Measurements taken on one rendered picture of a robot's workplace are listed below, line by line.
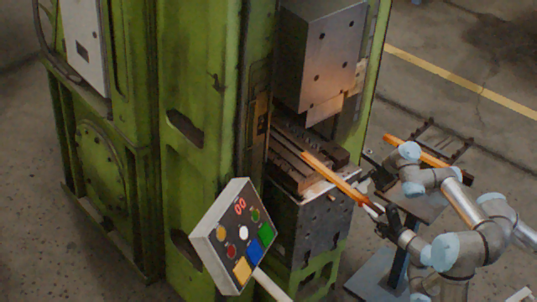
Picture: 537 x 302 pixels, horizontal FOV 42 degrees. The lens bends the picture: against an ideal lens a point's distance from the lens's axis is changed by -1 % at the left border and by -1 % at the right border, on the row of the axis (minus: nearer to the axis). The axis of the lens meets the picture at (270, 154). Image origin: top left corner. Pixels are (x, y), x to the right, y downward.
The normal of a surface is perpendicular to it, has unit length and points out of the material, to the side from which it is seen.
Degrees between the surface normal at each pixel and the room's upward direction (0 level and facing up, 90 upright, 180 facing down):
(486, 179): 0
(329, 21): 90
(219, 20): 89
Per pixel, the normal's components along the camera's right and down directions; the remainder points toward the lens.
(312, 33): 0.65, 0.54
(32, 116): 0.07, -0.75
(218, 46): -0.76, 0.37
